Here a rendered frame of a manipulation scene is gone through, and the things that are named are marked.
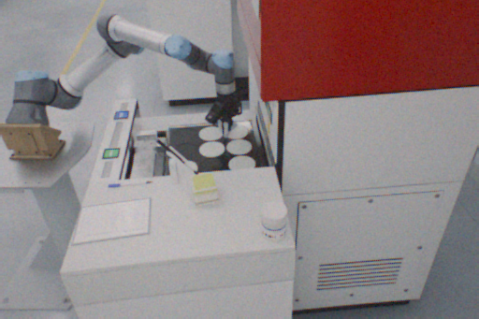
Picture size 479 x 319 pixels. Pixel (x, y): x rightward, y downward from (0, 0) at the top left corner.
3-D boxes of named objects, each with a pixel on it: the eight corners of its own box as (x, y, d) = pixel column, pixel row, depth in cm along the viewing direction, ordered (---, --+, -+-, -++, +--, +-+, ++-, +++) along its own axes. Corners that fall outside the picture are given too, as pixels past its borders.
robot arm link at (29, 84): (5, 100, 165) (7, 67, 167) (36, 108, 177) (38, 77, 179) (26, 98, 160) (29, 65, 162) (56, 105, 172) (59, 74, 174)
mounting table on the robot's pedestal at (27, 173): (-44, 210, 164) (-59, 186, 157) (16, 143, 200) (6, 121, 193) (73, 211, 162) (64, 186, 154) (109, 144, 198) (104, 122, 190)
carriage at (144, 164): (158, 138, 173) (157, 133, 171) (152, 198, 143) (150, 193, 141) (139, 140, 172) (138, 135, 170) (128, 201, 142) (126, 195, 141)
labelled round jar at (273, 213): (283, 223, 117) (284, 198, 112) (288, 241, 112) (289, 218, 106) (259, 224, 117) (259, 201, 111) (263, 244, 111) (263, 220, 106)
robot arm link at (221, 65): (218, 46, 148) (238, 50, 144) (220, 73, 154) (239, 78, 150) (206, 53, 142) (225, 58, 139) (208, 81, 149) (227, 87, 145)
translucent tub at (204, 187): (214, 187, 130) (212, 171, 127) (219, 203, 125) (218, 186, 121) (191, 191, 129) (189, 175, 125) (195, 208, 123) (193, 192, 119)
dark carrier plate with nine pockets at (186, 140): (250, 123, 173) (250, 122, 173) (261, 174, 146) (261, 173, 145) (169, 129, 171) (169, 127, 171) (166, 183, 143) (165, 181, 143)
